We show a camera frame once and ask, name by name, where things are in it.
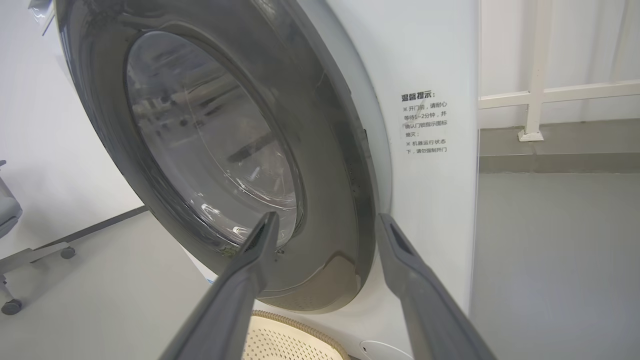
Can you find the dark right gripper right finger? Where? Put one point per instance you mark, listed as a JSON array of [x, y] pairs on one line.
[[430, 310]]

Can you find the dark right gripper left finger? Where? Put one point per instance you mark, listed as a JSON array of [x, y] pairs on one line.
[[235, 295]]

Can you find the dark washing machine door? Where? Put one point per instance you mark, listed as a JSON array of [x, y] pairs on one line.
[[325, 200]]

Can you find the white front-load washing machine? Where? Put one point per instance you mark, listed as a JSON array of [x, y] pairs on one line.
[[430, 50]]

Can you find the round white filter cover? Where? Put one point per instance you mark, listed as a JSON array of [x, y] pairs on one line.
[[382, 351]]

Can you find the cream perforated laundry basket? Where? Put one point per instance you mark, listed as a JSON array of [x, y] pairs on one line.
[[285, 345]]

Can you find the printed text notice sticker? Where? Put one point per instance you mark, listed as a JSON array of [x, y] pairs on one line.
[[425, 122]]

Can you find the grey wheeled office chair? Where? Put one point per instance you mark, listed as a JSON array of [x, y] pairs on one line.
[[10, 215]]

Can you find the white metal railing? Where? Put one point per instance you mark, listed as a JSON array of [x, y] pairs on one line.
[[535, 75]]

